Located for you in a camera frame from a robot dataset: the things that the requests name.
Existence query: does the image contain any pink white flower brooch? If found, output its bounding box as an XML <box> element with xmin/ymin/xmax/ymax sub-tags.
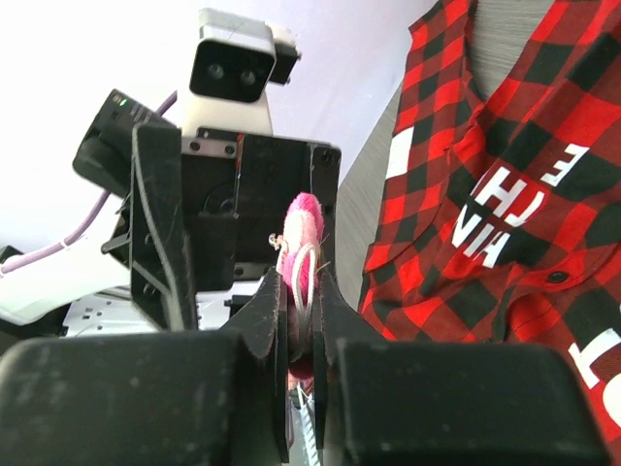
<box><xmin>269</xmin><ymin>192</ymin><xmax>324</xmax><ymax>389</ymax></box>

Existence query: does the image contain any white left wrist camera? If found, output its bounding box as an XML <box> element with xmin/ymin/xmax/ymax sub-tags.
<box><xmin>178</xmin><ymin>8</ymin><xmax>300</xmax><ymax>137</ymax></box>

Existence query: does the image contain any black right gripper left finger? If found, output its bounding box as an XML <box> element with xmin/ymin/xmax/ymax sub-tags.
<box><xmin>1</xmin><ymin>272</ymin><xmax>289</xmax><ymax>465</ymax></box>

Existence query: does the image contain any red black plaid shirt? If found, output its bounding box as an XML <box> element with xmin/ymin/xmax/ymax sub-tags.
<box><xmin>358</xmin><ymin>1</ymin><xmax>620</xmax><ymax>457</ymax></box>

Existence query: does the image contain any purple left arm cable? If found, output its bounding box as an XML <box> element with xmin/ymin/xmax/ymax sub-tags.
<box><xmin>0</xmin><ymin>89</ymin><xmax>179</xmax><ymax>278</ymax></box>

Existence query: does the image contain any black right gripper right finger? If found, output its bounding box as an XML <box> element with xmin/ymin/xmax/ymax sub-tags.
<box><xmin>312</xmin><ymin>271</ymin><xmax>611</xmax><ymax>465</ymax></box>

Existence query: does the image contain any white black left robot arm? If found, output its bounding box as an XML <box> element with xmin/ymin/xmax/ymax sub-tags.
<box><xmin>1</xmin><ymin>88</ymin><xmax>128</xmax><ymax>338</ymax></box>

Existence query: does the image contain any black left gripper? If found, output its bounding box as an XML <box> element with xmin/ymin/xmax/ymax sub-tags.
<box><xmin>102</xmin><ymin>123</ymin><xmax>341</xmax><ymax>331</ymax></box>

